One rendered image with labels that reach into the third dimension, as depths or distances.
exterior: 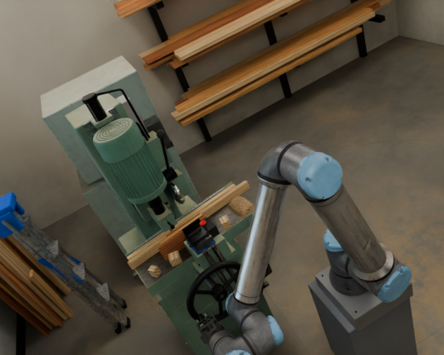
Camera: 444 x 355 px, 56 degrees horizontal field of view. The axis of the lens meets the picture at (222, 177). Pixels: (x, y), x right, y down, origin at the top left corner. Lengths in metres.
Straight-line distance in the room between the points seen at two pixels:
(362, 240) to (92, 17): 3.08
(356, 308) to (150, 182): 0.95
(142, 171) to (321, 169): 0.78
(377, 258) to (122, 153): 0.96
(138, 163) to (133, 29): 2.45
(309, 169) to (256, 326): 0.56
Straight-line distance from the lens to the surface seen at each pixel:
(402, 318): 2.02
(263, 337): 1.39
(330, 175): 1.14
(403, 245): 2.82
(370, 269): 1.52
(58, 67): 3.94
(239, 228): 1.89
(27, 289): 3.18
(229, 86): 3.84
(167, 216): 1.82
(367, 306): 1.80
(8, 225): 2.47
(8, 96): 4.00
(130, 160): 1.61
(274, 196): 1.27
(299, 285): 2.72
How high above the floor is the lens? 2.12
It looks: 34 degrees down
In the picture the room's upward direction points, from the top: 24 degrees counter-clockwise
